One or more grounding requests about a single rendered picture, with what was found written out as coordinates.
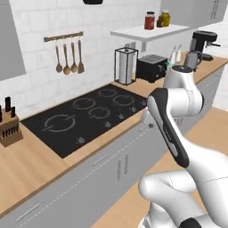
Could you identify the black extractor hood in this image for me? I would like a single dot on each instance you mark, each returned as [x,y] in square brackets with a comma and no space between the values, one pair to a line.
[92,1]

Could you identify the black toaster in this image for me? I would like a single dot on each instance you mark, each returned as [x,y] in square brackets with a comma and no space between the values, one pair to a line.
[151,69]

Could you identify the grey hob knob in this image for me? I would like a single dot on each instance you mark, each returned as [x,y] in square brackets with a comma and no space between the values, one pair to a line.
[80,139]
[144,103]
[107,124]
[133,109]
[121,116]

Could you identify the white bottle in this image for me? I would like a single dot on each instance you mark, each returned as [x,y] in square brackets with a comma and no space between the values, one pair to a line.
[179,55]
[173,56]

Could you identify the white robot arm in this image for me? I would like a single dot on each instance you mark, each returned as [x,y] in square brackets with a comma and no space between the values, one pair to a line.
[184,98]

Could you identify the small dark jar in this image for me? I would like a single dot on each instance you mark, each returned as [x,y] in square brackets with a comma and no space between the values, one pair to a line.
[159,22]

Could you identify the grey tall cupboard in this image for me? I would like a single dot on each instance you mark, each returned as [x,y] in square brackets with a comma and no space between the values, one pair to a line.
[10,38]

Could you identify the wooden utensil rail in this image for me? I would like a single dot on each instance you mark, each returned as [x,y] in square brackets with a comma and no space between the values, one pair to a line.
[63,36]

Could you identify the black coffee machine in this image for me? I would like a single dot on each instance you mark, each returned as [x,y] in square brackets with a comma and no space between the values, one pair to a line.
[203,37]

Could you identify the wooden spatula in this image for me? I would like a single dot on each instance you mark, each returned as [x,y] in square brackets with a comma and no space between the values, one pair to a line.
[80,67]

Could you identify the wooden knife block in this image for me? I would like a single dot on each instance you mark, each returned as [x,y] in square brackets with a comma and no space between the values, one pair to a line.
[10,132]

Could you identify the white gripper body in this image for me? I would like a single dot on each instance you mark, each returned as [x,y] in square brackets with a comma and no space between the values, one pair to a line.
[147,117]

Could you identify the grey drawer front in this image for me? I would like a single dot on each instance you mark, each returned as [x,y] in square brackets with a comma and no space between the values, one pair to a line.
[44,197]
[118,142]

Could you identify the white paper towel roll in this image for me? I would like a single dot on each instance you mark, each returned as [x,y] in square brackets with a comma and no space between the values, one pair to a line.
[126,68]

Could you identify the grey cupboard door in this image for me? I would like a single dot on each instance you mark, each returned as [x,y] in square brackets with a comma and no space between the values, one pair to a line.
[139,160]
[98,196]

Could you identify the red jar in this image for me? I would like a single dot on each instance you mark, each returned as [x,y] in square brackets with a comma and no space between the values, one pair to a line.
[149,21]

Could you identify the wooden spoon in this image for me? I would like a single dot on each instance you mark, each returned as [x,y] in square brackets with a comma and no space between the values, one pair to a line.
[58,67]
[66,70]
[74,67]

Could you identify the yellow jar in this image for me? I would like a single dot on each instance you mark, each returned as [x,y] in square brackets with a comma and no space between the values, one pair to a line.
[165,18]

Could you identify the grey wall cupboards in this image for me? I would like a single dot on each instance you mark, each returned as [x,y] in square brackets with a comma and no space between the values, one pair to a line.
[190,12]

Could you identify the white wall shelf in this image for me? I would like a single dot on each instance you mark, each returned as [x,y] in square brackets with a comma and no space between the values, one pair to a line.
[148,32]

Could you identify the white wall socket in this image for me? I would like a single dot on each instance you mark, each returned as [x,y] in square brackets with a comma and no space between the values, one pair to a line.
[130,45]

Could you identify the black hob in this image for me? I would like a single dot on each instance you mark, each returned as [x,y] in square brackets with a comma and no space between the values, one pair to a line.
[74,118]

